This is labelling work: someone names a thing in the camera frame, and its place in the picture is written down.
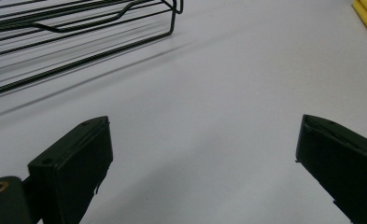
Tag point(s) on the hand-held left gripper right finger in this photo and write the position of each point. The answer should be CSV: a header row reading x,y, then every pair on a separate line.
x,y
343,165

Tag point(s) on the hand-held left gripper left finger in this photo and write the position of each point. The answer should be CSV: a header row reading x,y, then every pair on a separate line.
x,y
73,168

